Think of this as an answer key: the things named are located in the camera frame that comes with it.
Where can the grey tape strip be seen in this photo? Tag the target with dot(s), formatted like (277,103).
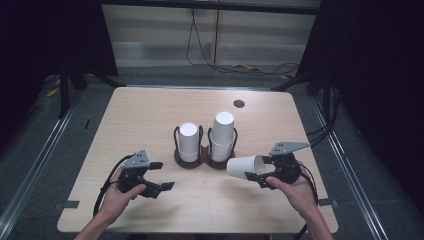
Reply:
(328,202)
(69,204)

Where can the dark double cup holder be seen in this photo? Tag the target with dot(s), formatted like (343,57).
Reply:
(203,160)

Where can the metal floor rail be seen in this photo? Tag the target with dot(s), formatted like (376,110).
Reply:
(346,166)
(36,160)

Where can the black metal stand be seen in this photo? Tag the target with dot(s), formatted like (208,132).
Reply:
(293,81)
(64,93)

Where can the person's left hand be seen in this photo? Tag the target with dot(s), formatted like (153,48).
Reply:
(115,203)

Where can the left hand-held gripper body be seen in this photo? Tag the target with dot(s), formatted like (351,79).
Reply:
(135,161)

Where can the yellow floor tape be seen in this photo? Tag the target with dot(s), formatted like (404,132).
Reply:
(52,92)
(246,66)

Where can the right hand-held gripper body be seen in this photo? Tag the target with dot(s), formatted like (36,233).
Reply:
(286,166)

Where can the person's right hand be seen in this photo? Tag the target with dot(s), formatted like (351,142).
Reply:
(300,195)

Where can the black curtain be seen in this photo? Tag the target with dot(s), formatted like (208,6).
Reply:
(40,40)
(376,83)

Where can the round dark table grommet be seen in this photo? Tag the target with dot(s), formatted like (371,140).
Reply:
(239,103)

